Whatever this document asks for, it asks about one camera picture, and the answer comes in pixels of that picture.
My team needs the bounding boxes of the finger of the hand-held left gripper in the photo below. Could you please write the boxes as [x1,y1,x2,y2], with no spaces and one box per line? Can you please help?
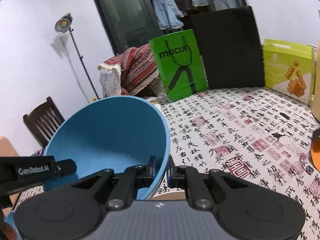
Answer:
[55,159,77,177]

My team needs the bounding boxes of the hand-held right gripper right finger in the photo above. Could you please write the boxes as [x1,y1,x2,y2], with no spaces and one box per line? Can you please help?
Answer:
[167,156,251,210]

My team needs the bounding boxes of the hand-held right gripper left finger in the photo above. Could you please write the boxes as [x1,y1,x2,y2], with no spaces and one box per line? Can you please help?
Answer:
[71,155,157,210]

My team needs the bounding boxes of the cream round plate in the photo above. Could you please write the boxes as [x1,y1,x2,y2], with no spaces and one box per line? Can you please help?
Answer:
[152,187,187,201]

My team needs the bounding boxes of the person's left hand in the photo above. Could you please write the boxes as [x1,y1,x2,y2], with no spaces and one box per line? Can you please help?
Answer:
[0,220,18,240]

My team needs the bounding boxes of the pink hard-shell suitcase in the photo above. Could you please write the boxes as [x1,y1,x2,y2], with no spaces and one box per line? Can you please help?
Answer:
[0,136,20,158]

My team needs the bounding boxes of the dark wooden chair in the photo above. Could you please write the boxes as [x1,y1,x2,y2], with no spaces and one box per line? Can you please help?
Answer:
[23,97,65,147]

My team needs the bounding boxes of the calligraphy print tablecloth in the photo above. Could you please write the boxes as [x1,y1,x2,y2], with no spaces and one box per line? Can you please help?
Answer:
[15,87,320,240]

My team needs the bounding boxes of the green paper bag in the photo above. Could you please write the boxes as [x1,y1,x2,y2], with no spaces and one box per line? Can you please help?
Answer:
[149,29,208,102]

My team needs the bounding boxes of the red patterned blanket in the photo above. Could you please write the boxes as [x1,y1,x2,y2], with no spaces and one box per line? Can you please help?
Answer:
[97,44,160,98]

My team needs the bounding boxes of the black paper bag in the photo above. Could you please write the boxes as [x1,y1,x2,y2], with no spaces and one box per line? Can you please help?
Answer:
[190,0,265,90]

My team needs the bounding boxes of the studio lamp on stand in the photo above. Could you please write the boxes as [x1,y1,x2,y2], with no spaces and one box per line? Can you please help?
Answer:
[55,12,100,99]

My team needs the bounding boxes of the yellow-green snack box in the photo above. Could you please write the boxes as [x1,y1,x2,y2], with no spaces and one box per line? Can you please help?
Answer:
[262,39,316,105]

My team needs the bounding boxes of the dark framed glass door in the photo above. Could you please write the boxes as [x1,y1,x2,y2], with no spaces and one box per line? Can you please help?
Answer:
[89,0,250,55]

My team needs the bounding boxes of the hanging light blue shirt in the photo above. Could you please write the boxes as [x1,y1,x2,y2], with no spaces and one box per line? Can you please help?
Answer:
[151,0,185,30]

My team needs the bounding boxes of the beige thermos jug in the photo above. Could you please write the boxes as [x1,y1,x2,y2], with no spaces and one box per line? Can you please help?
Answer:
[311,9,320,124]

